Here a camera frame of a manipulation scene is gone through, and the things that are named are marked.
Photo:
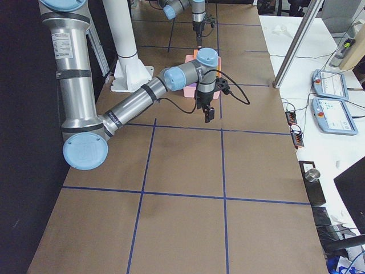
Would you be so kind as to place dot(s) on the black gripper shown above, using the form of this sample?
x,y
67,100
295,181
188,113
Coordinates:
x,y
197,27
205,99

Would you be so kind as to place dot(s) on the yellow foam block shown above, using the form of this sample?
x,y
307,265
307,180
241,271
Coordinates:
x,y
218,71

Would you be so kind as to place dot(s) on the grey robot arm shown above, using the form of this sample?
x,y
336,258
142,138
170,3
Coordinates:
x,y
82,69
172,8

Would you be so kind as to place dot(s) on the pink plastic bin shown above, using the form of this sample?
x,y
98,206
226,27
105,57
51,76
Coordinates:
x,y
189,91

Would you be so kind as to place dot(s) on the orange terminal connector block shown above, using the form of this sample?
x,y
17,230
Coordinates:
x,y
291,117

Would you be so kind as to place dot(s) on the crumpled white tissue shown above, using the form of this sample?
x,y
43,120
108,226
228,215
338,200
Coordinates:
x,y
280,30

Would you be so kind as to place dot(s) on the far teach pendant tablet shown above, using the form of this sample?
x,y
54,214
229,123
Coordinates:
x,y
330,84

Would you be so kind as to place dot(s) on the teach pendant tablet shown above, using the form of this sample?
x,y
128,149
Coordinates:
x,y
333,116
330,84

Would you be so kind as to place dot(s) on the silver metal cylinder weight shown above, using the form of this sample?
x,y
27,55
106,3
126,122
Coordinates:
x,y
312,175

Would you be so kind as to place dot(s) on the near teach pendant tablet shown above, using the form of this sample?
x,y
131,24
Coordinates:
x,y
333,116

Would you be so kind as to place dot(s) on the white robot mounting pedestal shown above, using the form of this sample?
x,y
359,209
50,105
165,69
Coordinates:
x,y
130,72

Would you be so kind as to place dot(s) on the aluminium frame post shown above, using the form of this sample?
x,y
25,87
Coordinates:
x,y
303,29

